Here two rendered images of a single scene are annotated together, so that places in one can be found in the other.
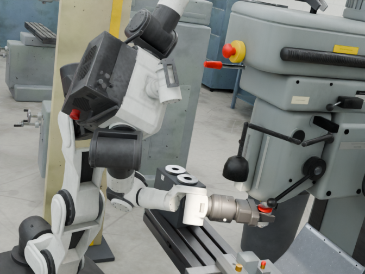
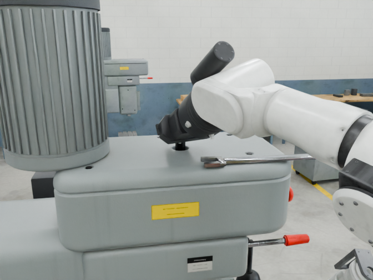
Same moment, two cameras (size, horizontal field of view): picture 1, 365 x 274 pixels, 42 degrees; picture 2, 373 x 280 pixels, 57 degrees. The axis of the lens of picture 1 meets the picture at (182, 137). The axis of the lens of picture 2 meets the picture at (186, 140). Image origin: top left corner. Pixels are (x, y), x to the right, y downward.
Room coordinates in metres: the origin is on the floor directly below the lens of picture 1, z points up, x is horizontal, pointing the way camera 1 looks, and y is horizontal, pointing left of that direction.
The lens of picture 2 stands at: (2.09, -0.06, 2.12)
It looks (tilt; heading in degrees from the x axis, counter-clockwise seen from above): 17 degrees down; 199
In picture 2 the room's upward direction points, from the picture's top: straight up
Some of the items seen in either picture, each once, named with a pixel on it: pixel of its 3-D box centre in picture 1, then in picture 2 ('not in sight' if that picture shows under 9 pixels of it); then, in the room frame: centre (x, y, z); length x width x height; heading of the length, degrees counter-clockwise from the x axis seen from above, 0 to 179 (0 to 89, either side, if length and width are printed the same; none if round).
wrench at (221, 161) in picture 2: (250, 0); (263, 158); (1.45, -0.13, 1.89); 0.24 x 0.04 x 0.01; 117
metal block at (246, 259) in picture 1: (246, 263); not in sight; (1.45, -0.30, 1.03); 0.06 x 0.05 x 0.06; 27
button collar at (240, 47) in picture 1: (236, 51); not in sight; (1.32, -0.11, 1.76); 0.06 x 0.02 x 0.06; 29
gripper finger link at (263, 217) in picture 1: (265, 218); not in sight; (1.39, -0.31, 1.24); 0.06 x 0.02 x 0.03; 97
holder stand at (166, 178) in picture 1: (177, 194); not in sight; (1.91, -0.02, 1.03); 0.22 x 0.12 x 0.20; 36
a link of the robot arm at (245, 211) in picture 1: (236, 211); not in sight; (1.41, -0.22, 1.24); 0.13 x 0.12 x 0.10; 7
